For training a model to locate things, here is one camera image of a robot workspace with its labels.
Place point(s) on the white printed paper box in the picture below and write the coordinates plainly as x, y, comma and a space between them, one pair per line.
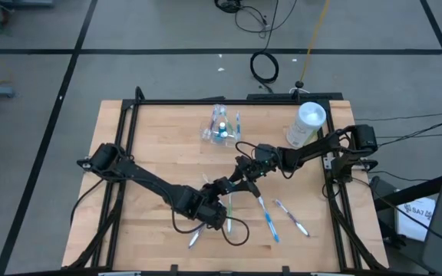
416, 218

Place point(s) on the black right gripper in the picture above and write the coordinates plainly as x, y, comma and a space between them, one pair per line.
253, 166

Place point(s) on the black aluminium table frame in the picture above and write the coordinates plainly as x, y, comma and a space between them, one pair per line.
205, 102

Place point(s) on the green toothbrush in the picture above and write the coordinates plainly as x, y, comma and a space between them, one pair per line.
229, 205

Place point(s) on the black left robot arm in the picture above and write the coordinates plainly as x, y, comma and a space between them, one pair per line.
156, 186

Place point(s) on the clear acrylic organizer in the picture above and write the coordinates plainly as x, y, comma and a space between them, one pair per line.
233, 142

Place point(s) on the white toothbrush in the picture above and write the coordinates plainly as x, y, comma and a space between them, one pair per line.
208, 132

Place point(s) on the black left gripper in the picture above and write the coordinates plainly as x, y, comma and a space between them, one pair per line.
217, 189

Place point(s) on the black metal beam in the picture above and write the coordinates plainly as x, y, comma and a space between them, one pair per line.
416, 191

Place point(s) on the black knob stand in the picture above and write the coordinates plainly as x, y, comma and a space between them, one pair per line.
300, 84

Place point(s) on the white wipes canister green label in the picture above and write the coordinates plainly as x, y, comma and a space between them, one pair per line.
305, 122

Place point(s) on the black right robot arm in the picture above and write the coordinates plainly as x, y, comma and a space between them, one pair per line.
365, 138

